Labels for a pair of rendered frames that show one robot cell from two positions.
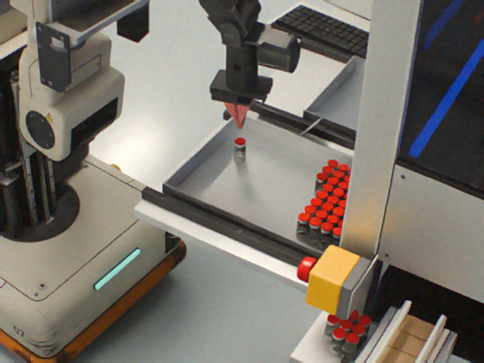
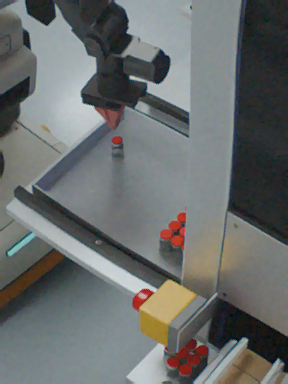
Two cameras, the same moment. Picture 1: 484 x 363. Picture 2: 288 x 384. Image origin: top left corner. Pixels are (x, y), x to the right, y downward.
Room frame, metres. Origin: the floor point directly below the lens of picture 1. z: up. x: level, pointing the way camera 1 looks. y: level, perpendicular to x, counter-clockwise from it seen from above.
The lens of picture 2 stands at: (0.18, -0.24, 2.07)
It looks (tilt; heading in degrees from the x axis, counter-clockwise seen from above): 47 degrees down; 9
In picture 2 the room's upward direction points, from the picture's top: straight up
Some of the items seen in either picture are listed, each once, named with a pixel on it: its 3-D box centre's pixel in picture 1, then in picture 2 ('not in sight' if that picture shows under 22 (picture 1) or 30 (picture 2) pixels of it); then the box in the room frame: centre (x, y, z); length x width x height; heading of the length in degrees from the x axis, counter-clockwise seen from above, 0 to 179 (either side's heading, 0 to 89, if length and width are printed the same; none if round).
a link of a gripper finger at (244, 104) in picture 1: (234, 105); (108, 106); (1.33, 0.01, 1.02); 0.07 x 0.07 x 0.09; 76
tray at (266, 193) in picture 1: (280, 185); (153, 192); (1.25, -0.08, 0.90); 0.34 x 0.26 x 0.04; 61
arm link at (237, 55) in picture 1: (245, 46); (115, 55); (1.33, 0.00, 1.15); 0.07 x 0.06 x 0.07; 69
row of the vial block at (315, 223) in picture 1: (334, 205); (205, 220); (1.20, -0.17, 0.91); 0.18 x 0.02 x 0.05; 151
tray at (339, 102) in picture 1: (401, 114); not in sight; (1.50, -0.33, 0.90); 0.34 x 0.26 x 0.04; 62
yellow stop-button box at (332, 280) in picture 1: (337, 282); (171, 316); (0.93, -0.16, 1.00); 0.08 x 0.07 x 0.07; 62
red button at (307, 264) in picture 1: (310, 270); (147, 302); (0.95, -0.12, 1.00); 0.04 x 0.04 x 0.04; 62
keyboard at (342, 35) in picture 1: (349, 41); not in sight; (1.92, -0.26, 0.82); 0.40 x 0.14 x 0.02; 55
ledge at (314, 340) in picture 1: (345, 349); (183, 374); (0.89, -0.19, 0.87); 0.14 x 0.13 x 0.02; 62
